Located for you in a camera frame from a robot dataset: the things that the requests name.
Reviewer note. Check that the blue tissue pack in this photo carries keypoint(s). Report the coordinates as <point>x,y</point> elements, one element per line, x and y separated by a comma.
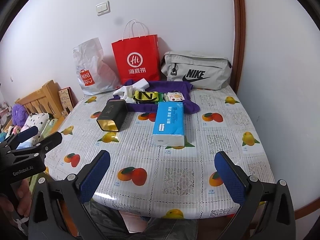
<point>170,122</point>

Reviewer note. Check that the dark tin box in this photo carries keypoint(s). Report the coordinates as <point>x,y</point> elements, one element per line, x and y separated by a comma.
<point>112,116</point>

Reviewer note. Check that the person's left hand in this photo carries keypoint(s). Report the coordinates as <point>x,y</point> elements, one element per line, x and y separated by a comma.
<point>22,200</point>

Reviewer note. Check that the light green bedsheet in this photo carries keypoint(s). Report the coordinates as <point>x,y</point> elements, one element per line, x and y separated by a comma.
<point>50,127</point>

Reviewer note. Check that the grey waist bag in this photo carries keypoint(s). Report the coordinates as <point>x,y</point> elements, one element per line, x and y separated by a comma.
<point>197,72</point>

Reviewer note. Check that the small printed snack packet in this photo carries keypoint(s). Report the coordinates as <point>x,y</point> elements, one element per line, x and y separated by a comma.
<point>175,97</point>

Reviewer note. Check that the white wall light switch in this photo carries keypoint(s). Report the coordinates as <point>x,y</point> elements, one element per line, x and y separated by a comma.
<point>103,8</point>

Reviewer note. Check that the white dotted pillow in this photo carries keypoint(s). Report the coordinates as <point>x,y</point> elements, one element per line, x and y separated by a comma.
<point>36,122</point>

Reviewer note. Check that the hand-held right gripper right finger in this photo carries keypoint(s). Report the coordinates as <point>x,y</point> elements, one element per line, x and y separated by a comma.
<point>231,177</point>

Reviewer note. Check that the green wet wipes pack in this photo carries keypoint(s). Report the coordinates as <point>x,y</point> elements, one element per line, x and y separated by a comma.
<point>165,96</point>

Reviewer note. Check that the red paper bag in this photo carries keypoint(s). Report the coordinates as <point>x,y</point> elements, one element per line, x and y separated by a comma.
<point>137,60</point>

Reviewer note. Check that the patterned cover book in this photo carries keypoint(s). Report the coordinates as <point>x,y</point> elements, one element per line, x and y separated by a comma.
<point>65,97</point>

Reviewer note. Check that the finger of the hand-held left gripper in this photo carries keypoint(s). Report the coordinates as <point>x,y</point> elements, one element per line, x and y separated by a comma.
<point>47,141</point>
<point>27,133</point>

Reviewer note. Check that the purple plush toy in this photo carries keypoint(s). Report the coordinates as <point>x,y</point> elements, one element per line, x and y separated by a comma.
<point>20,115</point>

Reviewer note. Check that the brown wooden door frame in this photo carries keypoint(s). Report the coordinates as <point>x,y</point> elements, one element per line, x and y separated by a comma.
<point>237,30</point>

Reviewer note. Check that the purple towel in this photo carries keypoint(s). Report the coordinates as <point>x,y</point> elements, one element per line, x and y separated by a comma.
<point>147,107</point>

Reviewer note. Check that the white plastic shopping bag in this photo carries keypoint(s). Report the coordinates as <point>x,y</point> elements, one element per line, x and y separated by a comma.
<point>92,70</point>

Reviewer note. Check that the thin white cloth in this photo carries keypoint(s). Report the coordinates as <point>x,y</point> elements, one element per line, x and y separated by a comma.
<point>130,97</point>

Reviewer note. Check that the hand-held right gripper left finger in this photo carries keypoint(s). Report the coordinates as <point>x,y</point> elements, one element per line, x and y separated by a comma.
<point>96,175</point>

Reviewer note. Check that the wooden headboard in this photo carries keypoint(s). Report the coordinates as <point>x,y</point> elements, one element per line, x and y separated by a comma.
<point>40,100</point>

